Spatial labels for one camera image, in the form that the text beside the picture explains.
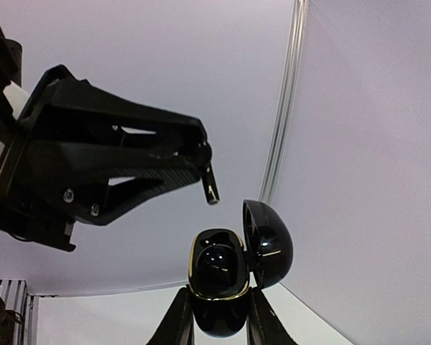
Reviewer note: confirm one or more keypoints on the black earbud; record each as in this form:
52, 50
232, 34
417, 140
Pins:
203, 158
217, 266

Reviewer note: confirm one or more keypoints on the left aluminium corner post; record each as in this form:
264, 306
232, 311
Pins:
286, 100

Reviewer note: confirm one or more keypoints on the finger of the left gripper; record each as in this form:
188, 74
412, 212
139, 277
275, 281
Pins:
79, 120

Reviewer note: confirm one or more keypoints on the aluminium front rail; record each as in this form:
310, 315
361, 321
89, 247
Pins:
24, 307

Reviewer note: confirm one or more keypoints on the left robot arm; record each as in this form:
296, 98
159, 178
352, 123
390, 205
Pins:
0, 54

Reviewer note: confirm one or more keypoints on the black charging case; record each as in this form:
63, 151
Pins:
265, 254

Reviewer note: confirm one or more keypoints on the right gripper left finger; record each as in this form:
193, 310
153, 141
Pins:
177, 325

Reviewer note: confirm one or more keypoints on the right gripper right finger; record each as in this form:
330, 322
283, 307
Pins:
263, 327

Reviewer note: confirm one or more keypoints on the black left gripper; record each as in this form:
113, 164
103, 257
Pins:
45, 187

